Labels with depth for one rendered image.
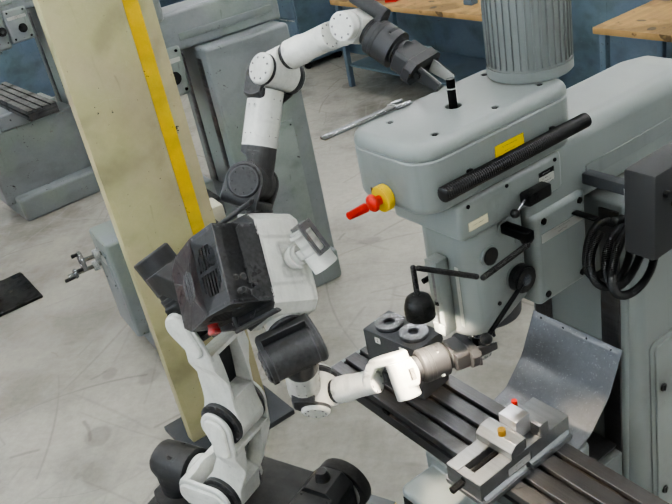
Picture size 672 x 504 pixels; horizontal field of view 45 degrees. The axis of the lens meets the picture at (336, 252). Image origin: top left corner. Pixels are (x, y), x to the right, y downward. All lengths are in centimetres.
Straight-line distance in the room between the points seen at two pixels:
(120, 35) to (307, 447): 196
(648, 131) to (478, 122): 63
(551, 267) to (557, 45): 53
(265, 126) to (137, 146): 138
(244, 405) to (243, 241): 65
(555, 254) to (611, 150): 30
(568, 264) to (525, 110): 47
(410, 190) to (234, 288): 46
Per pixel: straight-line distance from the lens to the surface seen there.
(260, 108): 202
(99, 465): 415
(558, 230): 203
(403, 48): 184
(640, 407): 252
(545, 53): 190
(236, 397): 236
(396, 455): 367
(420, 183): 167
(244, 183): 197
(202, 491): 270
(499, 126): 177
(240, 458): 248
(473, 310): 196
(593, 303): 237
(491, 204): 182
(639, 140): 222
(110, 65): 325
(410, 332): 246
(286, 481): 285
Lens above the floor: 251
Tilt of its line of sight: 28 degrees down
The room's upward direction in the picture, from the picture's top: 12 degrees counter-clockwise
